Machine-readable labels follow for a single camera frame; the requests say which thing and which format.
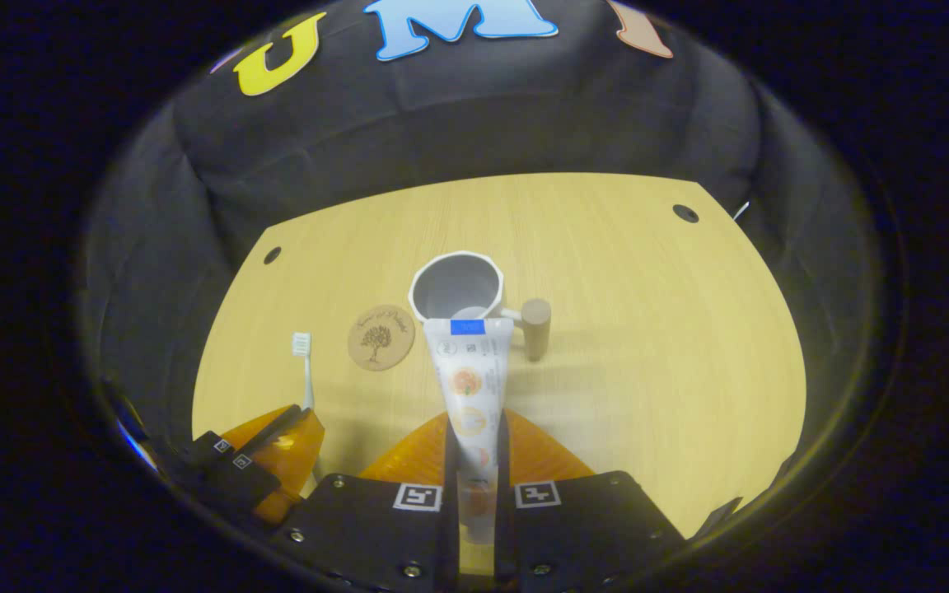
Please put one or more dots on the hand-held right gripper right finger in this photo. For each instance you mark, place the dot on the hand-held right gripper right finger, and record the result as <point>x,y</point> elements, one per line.
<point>502,461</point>

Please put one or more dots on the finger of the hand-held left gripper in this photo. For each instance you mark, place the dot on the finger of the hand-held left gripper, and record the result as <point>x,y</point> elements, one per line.
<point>215,449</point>
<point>293,461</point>

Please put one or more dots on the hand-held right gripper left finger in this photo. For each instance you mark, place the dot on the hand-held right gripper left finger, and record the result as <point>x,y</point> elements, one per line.
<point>451,461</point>

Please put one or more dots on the white toothpaste tube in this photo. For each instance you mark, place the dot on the white toothpaste tube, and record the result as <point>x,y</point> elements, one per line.
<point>470,387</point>

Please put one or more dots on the white toothbrush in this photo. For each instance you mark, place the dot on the white toothbrush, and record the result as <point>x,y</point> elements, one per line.
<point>302,344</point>

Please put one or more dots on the round brown coaster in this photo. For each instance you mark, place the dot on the round brown coaster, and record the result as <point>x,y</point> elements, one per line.
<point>381,338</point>

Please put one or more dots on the black backdrop cloth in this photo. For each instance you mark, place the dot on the black backdrop cloth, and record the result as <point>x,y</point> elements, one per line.
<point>441,123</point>

